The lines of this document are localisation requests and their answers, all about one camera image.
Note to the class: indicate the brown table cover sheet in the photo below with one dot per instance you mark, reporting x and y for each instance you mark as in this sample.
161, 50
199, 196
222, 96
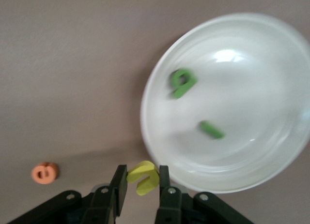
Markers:
48, 64

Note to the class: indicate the orange foam letter e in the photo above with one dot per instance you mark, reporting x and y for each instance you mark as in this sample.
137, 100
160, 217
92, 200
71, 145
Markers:
54, 175

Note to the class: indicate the green foam letter a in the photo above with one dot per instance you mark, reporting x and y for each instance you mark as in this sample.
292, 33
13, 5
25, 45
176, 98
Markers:
186, 86

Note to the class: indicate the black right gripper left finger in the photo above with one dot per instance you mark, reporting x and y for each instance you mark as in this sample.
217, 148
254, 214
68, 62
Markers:
104, 202

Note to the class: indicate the yellow foam letter u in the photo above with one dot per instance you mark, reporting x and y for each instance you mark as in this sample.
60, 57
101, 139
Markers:
145, 167

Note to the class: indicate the beige plate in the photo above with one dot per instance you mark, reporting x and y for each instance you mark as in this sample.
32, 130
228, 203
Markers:
254, 100

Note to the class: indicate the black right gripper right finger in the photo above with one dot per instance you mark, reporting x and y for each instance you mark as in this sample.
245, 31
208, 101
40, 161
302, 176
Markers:
169, 204

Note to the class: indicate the green foam letter l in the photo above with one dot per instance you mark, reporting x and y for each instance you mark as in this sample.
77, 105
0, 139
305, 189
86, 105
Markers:
212, 130

